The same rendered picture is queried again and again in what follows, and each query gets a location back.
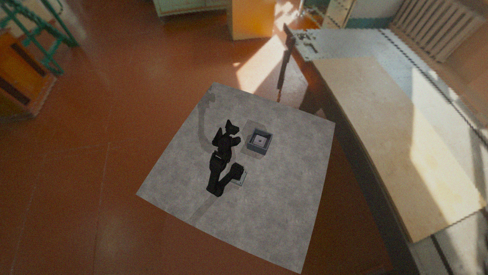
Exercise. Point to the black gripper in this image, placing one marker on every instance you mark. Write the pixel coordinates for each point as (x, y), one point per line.
(230, 129)

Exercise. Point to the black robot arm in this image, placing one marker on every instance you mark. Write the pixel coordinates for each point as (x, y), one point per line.
(217, 165)

